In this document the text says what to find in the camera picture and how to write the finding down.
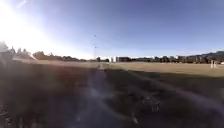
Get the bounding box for row of distant trees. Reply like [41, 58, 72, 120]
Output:
[0, 41, 111, 63]

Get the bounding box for tall thin pole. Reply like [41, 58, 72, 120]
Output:
[92, 34, 98, 61]

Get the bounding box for white goal posts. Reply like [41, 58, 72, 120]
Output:
[210, 59, 217, 69]

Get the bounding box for grass field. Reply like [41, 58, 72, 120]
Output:
[0, 59, 224, 128]

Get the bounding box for narrow grey paved path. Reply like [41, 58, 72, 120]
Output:
[65, 63, 125, 128]

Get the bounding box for row of distant buildings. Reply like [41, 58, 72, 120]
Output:
[109, 50, 224, 65]

